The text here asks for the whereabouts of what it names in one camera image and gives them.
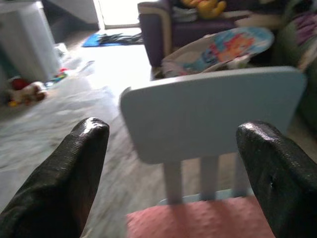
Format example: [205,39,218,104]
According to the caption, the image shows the light blue child chair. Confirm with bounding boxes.
[119,65,308,206]

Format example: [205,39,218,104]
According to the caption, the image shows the small colourful floor toy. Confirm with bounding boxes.
[52,68,69,82]

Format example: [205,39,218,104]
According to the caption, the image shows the yellow plush toy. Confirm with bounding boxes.
[182,0,227,19]

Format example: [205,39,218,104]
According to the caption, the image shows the blue floor mat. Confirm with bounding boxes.
[81,33,106,48]

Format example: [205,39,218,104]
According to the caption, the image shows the colourful baby bouncer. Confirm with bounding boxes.
[160,26,275,77]

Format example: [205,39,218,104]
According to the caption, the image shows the stack of folded clothes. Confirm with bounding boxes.
[172,6,199,23]

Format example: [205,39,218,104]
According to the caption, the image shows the pink fleece pillow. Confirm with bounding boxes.
[126,197,275,238]

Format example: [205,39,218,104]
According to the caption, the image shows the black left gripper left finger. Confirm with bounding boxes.
[0,117,110,238]

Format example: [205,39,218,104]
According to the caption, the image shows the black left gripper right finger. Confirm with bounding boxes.
[236,120,317,238]

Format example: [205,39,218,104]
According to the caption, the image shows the white cabinet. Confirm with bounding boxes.
[0,1,62,83]

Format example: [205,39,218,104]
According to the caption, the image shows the red and brown plush toy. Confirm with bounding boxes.
[6,78,48,107]

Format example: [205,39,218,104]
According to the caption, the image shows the purple patterned blanket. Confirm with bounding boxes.
[296,11,317,47]

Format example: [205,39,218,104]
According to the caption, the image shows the purple sofa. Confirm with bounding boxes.
[138,0,285,68]

